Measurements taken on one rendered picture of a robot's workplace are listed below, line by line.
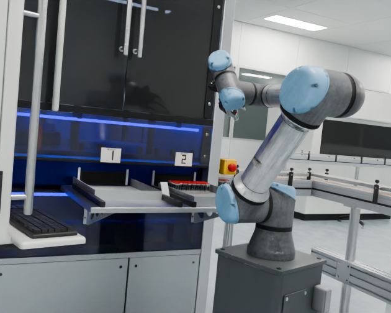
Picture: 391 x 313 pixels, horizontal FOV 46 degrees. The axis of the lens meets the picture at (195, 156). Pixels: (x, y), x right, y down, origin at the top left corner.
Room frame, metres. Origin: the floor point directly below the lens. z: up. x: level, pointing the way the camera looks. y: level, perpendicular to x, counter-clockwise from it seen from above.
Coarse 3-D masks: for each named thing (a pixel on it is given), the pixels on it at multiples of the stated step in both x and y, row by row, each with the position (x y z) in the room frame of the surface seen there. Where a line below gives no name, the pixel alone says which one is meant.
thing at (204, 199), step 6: (168, 186) 1.88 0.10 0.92; (210, 186) 2.08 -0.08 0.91; (216, 186) 2.04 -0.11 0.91; (174, 192) 1.82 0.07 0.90; (180, 192) 1.78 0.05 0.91; (210, 192) 2.07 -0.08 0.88; (192, 198) 1.68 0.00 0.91; (198, 198) 1.68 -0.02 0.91; (204, 198) 1.69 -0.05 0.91; (210, 198) 1.71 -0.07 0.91; (198, 204) 1.68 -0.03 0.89; (204, 204) 1.69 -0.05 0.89; (210, 204) 1.71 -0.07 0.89
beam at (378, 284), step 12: (312, 252) 2.57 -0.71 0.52; (324, 252) 2.50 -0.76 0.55; (324, 264) 2.49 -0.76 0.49; (336, 264) 2.41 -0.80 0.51; (348, 264) 2.34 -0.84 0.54; (360, 264) 2.32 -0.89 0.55; (336, 276) 2.40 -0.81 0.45; (348, 276) 2.33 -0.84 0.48; (360, 276) 2.26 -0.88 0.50; (372, 276) 2.20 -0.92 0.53; (384, 276) 2.14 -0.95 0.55; (360, 288) 2.26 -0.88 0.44; (372, 288) 2.19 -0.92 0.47; (384, 288) 2.13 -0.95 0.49; (384, 300) 2.13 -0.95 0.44
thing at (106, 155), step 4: (104, 148) 1.89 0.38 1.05; (108, 148) 1.90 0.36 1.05; (112, 148) 1.90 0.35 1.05; (116, 148) 1.91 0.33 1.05; (120, 148) 1.92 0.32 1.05; (104, 152) 1.89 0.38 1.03; (108, 152) 1.90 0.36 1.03; (116, 152) 1.91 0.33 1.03; (120, 152) 1.92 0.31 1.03; (104, 156) 1.89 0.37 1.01; (108, 156) 1.90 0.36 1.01; (116, 156) 1.91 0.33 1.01; (104, 160) 1.89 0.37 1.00; (108, 160) 1.90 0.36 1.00; (112, 160) 1.91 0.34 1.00; (116, 160) 1.91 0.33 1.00
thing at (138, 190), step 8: (80, 184) 1.80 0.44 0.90; (136, 184) 1.97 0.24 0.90; (144, 184) 1.89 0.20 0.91; (96, 192) 1.61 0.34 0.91; (104, 192) 1.63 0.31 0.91; (112, 192) 1.64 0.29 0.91; (120, 192) 1.66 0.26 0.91; (128, 192) 1.67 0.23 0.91; (136, 192) 1.69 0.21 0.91; (144, 192) 1.70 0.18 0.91; (152, 192) 1.72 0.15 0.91; (160, 192) 1.73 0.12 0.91
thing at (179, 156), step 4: (176, 152) 2.04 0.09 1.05; (176, 156) 2.05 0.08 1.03; (180, 156) 2.05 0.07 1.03; (184, 156) 2.06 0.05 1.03; (188, 156) 2.07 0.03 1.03; (176, 160) 2.05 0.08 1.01; (180, 160) 2.05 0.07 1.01; (184, 160) 2.06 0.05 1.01; (188, 160) 2.07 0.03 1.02; (176, 164) 2.05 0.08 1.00; (180, 164) 2.06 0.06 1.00; (184, 164) 2.07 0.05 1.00; (188, 164) 2.07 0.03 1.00
